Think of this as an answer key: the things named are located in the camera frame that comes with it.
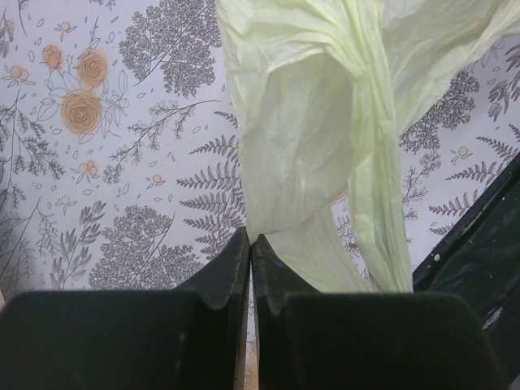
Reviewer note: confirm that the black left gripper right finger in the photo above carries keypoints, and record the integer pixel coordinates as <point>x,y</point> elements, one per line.
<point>313,340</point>

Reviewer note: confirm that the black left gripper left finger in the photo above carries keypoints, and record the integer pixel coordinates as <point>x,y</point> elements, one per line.
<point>189,337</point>

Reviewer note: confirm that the light green plastic grocery bag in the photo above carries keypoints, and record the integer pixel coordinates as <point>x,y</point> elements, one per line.
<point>322,92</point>

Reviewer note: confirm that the floral patterned table mat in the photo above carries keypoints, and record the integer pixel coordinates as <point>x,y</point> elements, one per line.
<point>118,145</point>

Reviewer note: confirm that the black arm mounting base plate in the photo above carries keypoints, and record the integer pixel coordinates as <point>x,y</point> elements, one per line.
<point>478,260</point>

